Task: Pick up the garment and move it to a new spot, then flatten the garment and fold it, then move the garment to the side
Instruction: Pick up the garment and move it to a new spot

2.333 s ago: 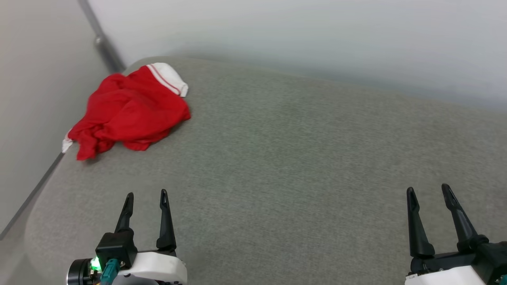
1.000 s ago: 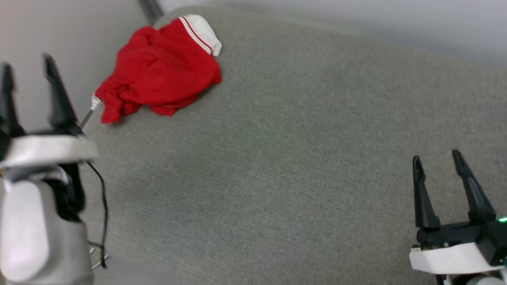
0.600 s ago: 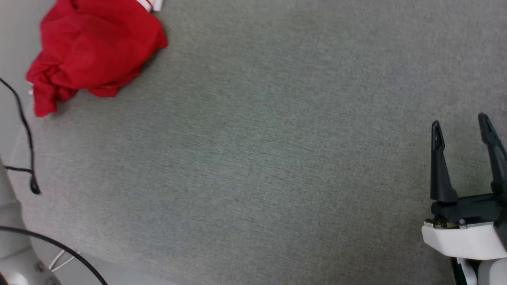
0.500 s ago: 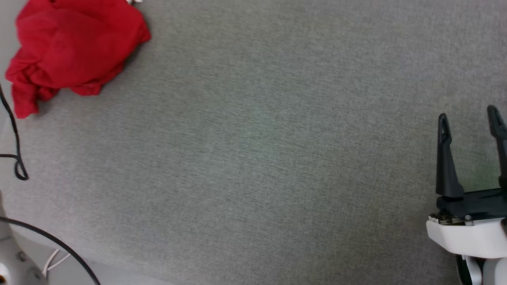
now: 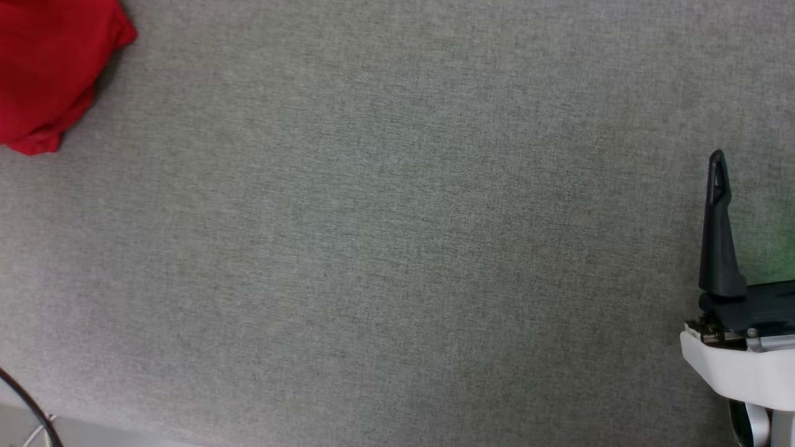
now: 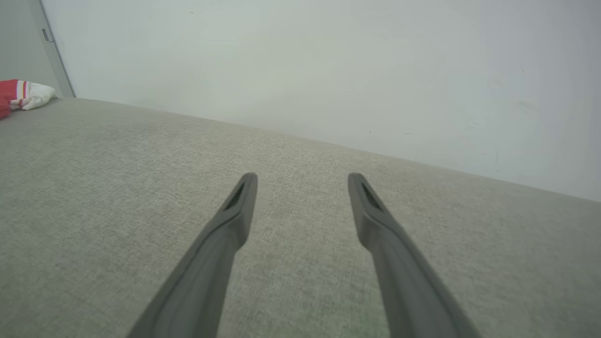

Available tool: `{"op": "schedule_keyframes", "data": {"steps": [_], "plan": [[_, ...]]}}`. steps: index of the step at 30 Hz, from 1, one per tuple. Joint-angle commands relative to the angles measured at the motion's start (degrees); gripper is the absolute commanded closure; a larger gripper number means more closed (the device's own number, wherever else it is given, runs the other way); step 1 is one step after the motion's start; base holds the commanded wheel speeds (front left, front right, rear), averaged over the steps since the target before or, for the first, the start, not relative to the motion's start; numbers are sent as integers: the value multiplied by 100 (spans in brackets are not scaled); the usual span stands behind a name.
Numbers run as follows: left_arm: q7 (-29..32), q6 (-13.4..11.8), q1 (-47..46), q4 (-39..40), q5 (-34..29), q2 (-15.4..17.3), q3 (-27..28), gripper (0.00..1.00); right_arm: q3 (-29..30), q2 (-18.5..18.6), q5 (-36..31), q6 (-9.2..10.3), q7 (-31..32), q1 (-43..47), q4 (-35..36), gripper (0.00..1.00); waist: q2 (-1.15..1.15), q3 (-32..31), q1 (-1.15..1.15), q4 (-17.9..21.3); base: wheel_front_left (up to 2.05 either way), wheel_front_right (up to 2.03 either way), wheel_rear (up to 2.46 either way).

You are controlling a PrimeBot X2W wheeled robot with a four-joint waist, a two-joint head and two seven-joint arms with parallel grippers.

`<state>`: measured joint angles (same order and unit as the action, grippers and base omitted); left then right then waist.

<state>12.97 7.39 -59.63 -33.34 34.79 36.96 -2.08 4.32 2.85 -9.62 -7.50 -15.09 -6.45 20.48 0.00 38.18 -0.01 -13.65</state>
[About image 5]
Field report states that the grey fabric sofa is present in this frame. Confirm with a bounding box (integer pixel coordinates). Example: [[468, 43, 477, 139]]
[[0, 0, 795, 447]]

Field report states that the thin black cable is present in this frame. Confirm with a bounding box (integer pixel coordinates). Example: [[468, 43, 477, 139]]
[[0, 368, 64, 447]]

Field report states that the red basketball jersey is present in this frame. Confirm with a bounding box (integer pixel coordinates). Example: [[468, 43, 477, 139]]
[[0, 0, 138, 156]]

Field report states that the thin white cable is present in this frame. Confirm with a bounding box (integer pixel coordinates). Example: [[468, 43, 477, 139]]
[[24, 415, 58, 447]]

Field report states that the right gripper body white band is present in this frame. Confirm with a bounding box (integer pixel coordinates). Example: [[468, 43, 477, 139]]
[[680, 281, 795, 412]]

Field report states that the flat grey ribbon cable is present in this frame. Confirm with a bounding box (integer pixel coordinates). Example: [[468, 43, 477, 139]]
[[744, 402, 772, 447]]

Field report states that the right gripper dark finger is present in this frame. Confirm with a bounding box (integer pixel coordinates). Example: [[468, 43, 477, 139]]
[[699, 149, 748, 299]]

